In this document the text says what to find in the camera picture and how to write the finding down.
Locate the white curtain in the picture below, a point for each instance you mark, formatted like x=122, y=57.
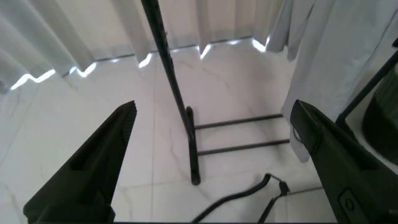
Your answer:
x=46, y=37

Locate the pale grey shorts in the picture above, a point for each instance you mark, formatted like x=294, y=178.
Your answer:
x=326, y=56

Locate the black clothes rack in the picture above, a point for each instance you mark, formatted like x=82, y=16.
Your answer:
x=168, y=62

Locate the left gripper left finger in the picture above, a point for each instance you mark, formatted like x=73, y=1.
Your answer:
x=84, y=174

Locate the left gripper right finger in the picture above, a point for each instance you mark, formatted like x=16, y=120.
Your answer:
x=351, y=161

